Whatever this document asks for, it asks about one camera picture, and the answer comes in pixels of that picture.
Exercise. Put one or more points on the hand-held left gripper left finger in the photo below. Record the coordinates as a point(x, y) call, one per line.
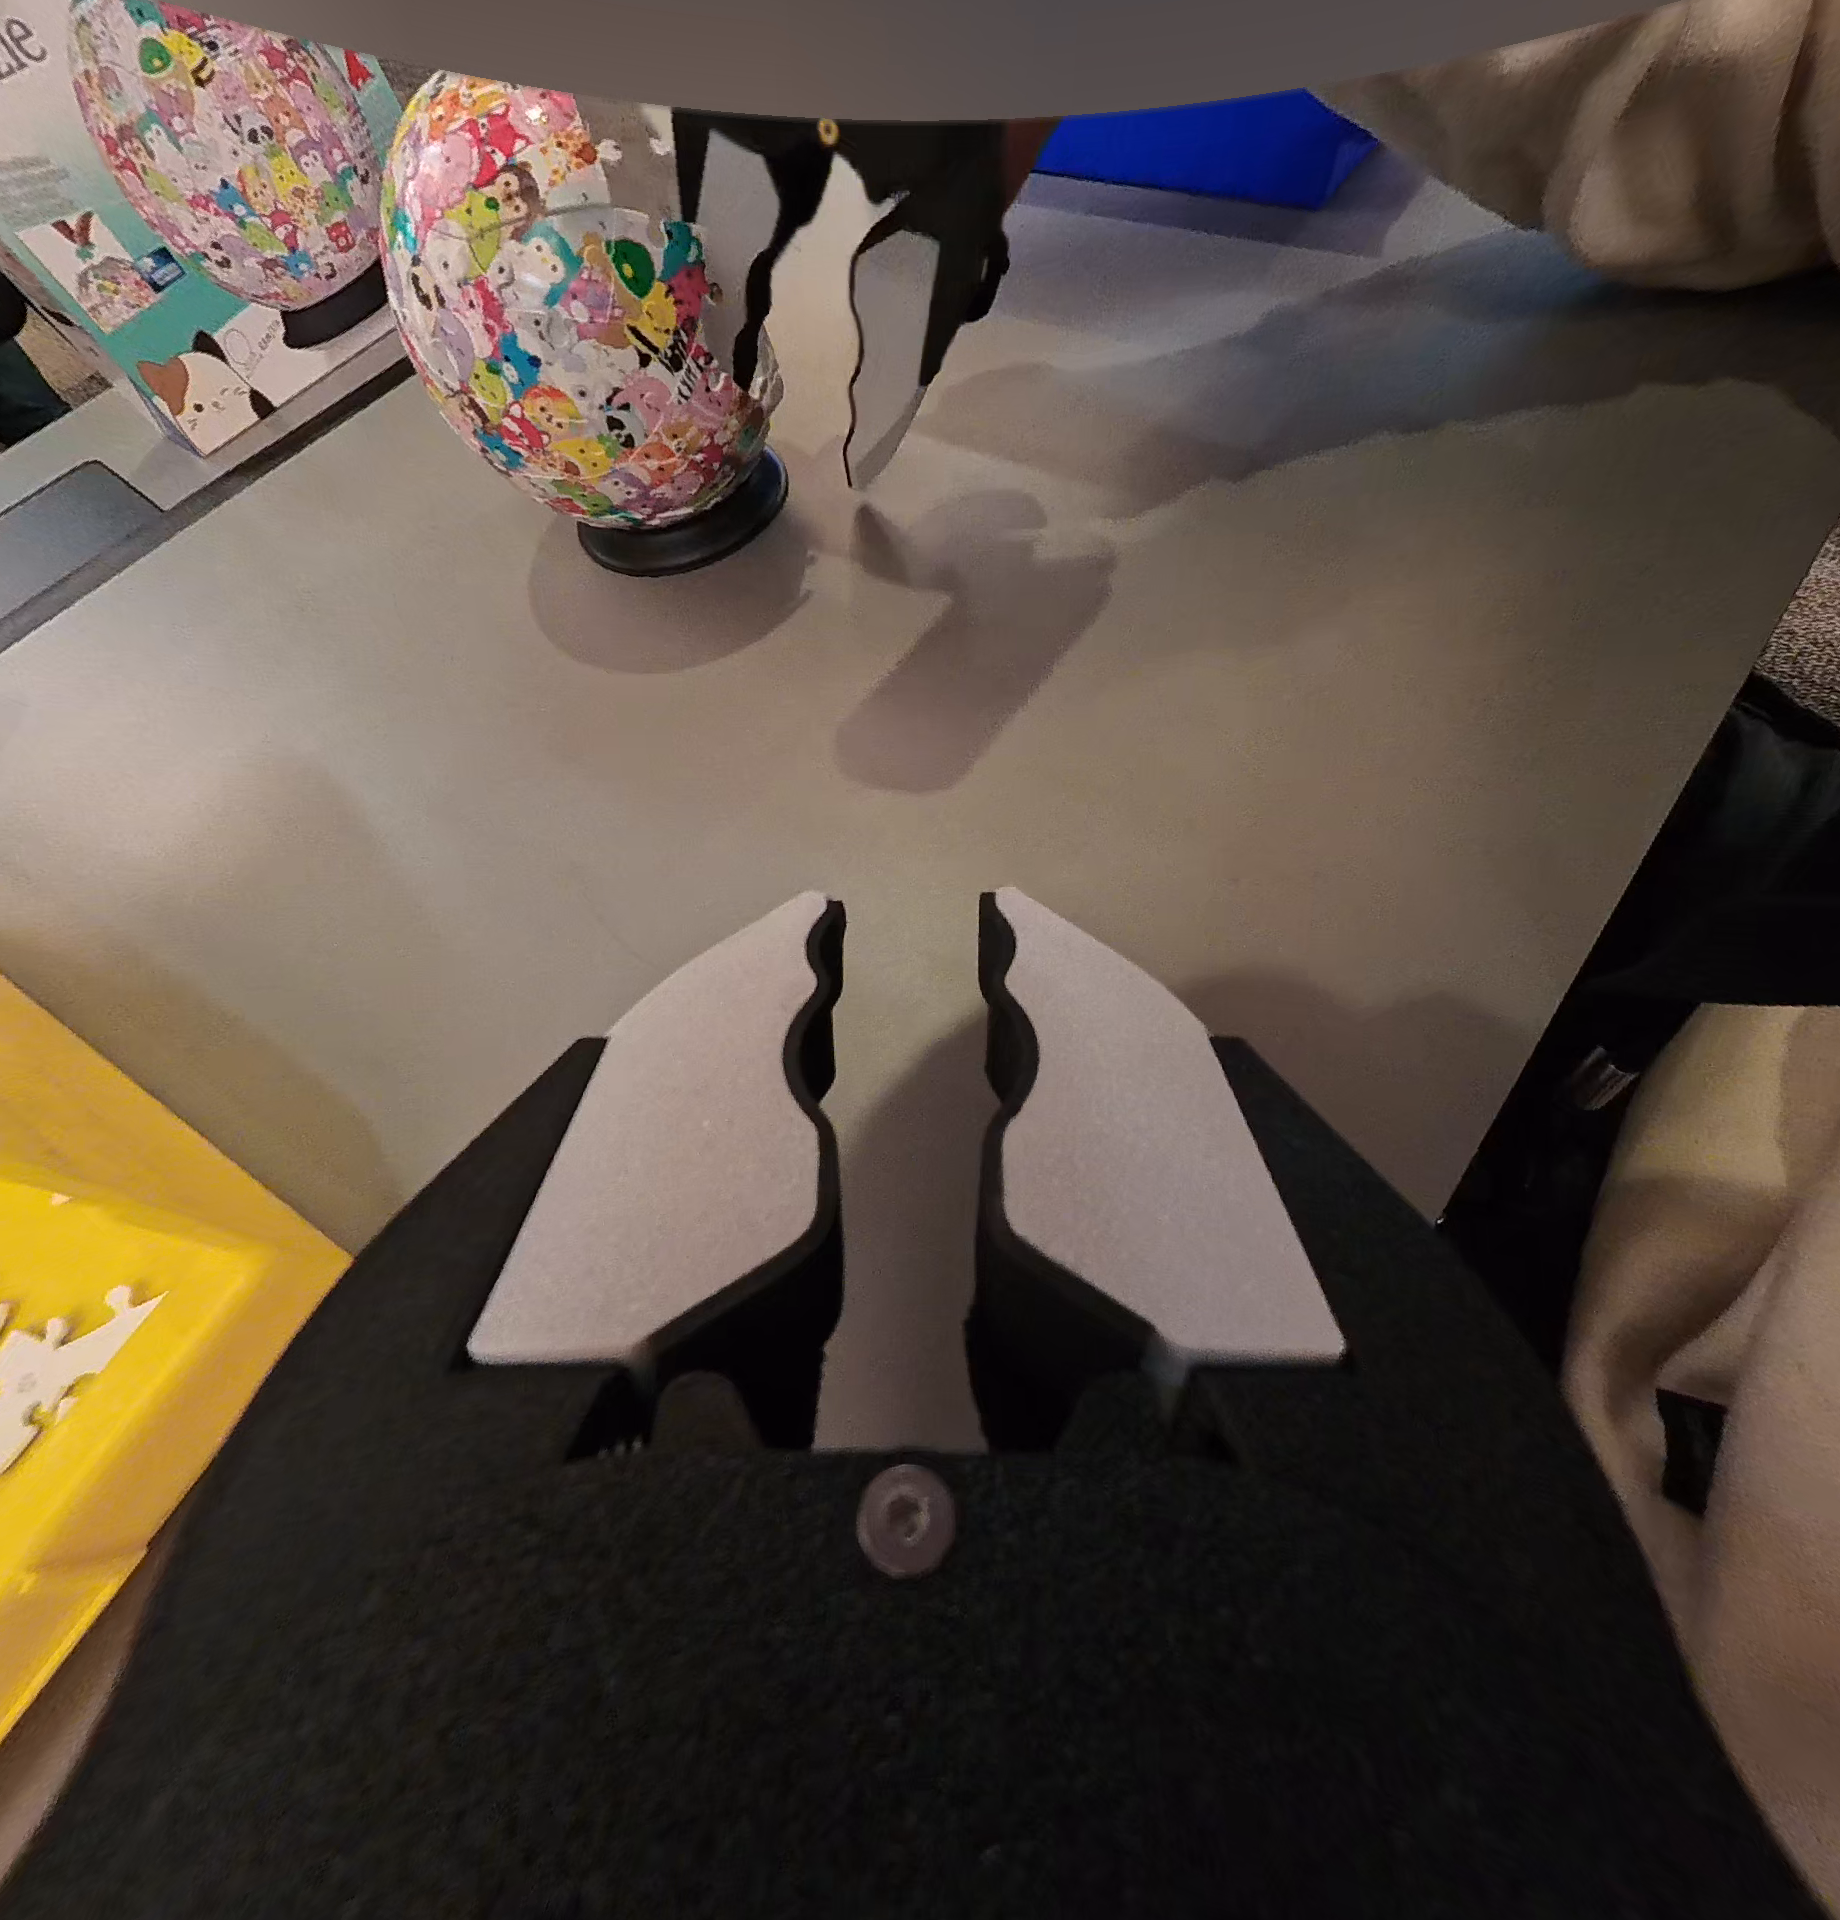
point(664, 1185)

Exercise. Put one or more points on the person's right forearm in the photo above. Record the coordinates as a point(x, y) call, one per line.
point(1684, 135)

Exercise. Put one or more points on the printed puzzle box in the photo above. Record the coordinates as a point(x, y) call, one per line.
point(186, 196)

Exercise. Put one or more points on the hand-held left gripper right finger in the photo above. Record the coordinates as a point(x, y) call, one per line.
point(1144, 1185)

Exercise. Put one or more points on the blue divided plastic bin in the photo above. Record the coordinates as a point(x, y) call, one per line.
point(1204, 151)

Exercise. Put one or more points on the black ball stand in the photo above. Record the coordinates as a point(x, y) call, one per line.
point(679, 540)

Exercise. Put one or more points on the yellow plastic bin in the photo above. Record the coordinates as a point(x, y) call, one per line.
point(111, 1501)

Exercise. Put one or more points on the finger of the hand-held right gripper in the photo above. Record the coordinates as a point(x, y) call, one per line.
point(745, 241)
point(895, 331)

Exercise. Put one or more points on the colourful puzzle ball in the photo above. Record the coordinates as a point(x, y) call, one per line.
point(559, 301)

